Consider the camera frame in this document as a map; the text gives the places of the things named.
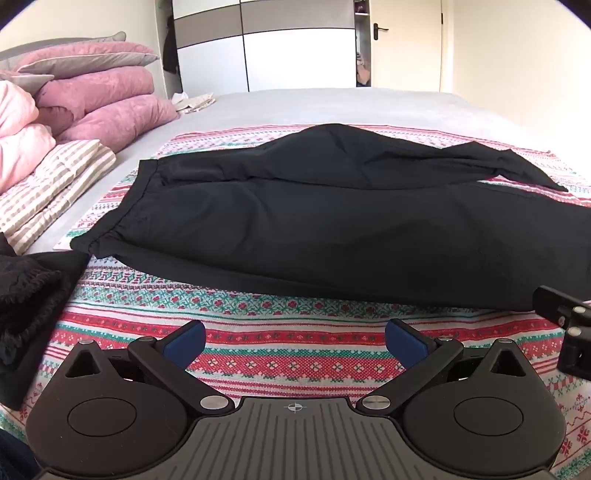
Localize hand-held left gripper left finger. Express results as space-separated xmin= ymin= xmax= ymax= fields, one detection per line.
xmin=60 ymin=319 xmax=236 ymax=415

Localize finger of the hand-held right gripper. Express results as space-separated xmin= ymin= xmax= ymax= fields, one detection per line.
xmin=532 ymin=285 xmax=591 ymax=329

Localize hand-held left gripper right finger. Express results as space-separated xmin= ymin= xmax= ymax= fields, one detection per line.
xmin=355 ymin=318 xmax=532 ymax=415

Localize black pants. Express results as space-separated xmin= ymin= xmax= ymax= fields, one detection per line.
xmin=69 ymin=123 xmax=591 ymax=312

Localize red green patterned blanket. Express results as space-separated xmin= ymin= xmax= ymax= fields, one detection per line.
xmin=0 ymin=124 xmax=591 ymax=480

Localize black knitted cloth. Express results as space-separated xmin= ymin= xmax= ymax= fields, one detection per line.
xmin=0 ymin=233 xmax=90 ymax=411

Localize dark blue cloth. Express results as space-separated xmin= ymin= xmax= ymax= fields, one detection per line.
xmin=0 ymin=429 xmax=38 ymax=480

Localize striped beige quilt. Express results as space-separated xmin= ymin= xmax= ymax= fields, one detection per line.
xmin=0 ymin=138 xmax=117 ymax=256

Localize cream folded cloth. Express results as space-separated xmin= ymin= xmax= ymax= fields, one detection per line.
xmin=172 ymin=91 xmax=217 ymax=114

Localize bed with grey sheet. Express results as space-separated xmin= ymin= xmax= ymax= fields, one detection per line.
xmin=0 ymin=90 xmax=591 ymax=259

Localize light pink duvet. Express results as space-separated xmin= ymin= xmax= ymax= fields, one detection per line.
xmin=0 ymin=82 xmax=57 ymax=195

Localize cream door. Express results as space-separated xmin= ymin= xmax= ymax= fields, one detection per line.
xmin=369 ymin=0 xmax=445 ymax=94

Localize dark hanging garment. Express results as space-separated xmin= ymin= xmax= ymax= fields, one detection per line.
xmin=163 ymin=16 xmax=180 ymax=75

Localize pink grey pillow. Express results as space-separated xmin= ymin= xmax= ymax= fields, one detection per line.
xmin=16 ymin=31 xmax=161 ymax=75

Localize white grey wardrobe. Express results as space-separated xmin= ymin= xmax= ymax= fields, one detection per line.
xmin=171 ymin=0 xmax=357 ymax=95

